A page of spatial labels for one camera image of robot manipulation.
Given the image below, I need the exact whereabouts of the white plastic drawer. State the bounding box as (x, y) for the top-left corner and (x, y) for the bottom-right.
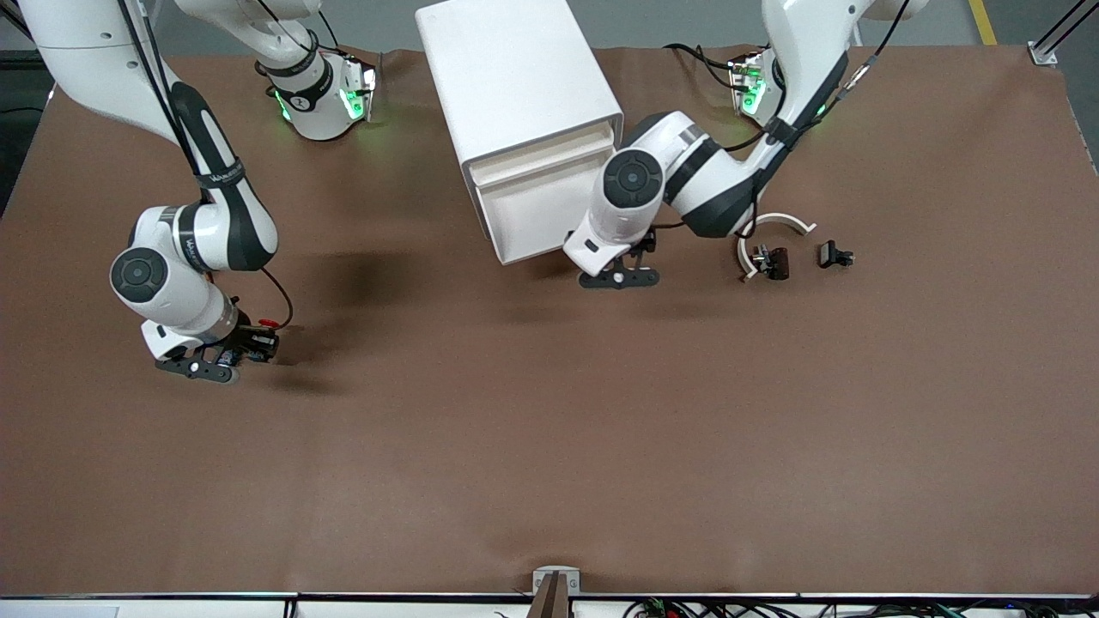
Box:
(471, 154), (619, 265)

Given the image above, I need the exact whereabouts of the white drawer cabinet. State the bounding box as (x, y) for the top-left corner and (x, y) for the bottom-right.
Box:
(416, 0), (625, 185)

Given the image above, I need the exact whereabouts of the dark brown small component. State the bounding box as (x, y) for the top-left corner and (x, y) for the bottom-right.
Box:
(753, 245), (791, 282)

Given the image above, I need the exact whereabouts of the white curved plastic piece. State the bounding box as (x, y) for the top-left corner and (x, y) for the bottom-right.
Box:
(737, 212), (817, 284)

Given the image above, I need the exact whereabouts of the brown table mat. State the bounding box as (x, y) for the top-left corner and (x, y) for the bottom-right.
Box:
(0, 45), (1099, 597)

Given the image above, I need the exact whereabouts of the black base cable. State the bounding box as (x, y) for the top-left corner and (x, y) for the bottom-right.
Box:
(664, 43), (741, 89)

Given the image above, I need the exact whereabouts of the white table edge rail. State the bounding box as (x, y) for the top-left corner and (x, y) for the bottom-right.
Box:
(0, 591), (1099, 618)

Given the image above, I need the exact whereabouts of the grey metal table bracket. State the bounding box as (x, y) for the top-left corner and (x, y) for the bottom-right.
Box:
(531, 566), (581, 618)

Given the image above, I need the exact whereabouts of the aluminium frame profile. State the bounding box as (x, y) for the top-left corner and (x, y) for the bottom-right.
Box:
(1029, 0), (1099, 66)

